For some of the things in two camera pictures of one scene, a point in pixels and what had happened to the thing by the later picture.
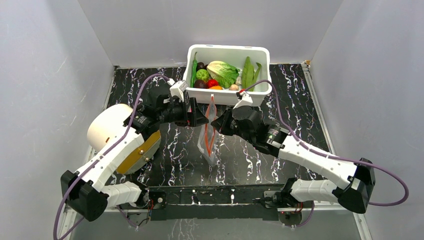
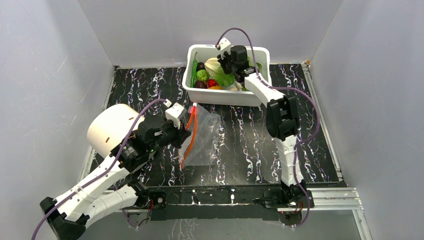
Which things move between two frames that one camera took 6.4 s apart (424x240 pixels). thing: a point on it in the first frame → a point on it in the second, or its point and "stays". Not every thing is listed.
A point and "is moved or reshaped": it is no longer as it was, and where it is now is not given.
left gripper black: x=194 y=119 → x=182 y=134
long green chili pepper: x=194 y=72 stays
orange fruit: x=216 y=87 stays
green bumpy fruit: x=203 y=74 stays
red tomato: x=212 y=82 stays
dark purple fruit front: x=200 y=84 stays
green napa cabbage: x=225 y=74 is moved or reshaped
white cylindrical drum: x=108 y=124 stays
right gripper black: x=228 y=122 → x=228 y=66
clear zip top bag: x=208 y=143 is moved or reshaped
